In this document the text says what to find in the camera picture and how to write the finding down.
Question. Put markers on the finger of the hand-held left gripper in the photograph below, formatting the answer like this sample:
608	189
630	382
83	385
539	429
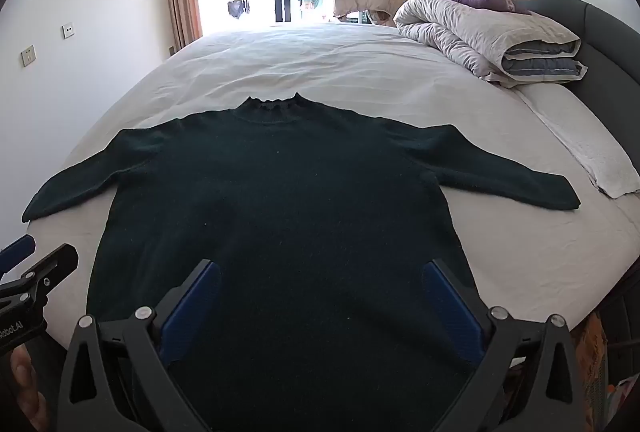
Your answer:
52	264
17	246

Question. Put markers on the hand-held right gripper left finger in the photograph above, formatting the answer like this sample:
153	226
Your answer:
192	312

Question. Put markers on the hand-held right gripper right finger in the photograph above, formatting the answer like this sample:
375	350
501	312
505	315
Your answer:
452	307

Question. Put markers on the dark green knit sweater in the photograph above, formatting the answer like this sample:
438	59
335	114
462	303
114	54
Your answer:
300	212

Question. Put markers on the person's left hand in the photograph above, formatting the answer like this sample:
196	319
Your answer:
20	379

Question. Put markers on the orange patterned cloth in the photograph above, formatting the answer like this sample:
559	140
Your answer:
592	362

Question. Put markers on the white towel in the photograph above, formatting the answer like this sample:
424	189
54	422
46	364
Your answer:
600	151

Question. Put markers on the white sheeted bed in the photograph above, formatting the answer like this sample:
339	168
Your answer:
325	61

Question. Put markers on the folded white duvet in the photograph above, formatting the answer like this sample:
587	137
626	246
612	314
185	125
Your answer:
475	26

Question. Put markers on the hanging dark underwear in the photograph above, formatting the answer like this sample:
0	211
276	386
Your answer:
237	7

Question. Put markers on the grey upholstered headboard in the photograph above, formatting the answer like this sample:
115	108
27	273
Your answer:
610	41

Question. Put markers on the white wall socket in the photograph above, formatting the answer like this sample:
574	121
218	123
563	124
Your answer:
68	30
28	56

